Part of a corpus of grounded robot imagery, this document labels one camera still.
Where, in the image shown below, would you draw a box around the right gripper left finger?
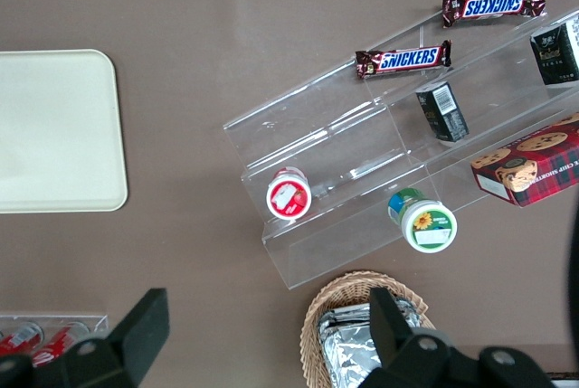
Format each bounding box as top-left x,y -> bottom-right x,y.
0,287 -> 171,388

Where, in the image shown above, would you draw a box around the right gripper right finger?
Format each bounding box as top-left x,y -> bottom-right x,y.
361,287 -> 555,388

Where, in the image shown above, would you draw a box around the oval light wicker basket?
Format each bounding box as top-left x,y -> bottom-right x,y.
299,270 -> 438,388

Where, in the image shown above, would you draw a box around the cream plastic tray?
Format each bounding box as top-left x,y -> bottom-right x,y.
0,48 -> 129,214

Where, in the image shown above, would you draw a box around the clear acrylic bottle rack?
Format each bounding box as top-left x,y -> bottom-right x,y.
0,313 -> 110,388

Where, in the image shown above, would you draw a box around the silver foil food packs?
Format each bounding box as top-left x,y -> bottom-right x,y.
316,295 -> 424,388

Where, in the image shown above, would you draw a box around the red cola bottle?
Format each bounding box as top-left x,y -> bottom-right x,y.
33,320 -> 91,369
0,322 -> 44,358

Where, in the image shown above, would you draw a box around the green lid yogurt cup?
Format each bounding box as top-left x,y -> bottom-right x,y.
386,186 -> 458,254

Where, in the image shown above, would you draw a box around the red lid yogurt cup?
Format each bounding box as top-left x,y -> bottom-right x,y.
265,167 -> 313,221

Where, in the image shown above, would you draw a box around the clear acrylic tiered shelf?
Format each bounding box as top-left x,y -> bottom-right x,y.
223,0 -> 579,290

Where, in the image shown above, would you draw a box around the red tartan cookie box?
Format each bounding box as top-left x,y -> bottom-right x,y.
470,112 -> 579,208

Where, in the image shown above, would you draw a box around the small black carton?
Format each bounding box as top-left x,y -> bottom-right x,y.
529,12 -> 579,87
415,80 -> 470,142

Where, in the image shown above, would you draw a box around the Snickers chocolate bar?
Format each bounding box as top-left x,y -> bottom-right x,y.
441,0 -> 547,29
354,39 -> 453,80

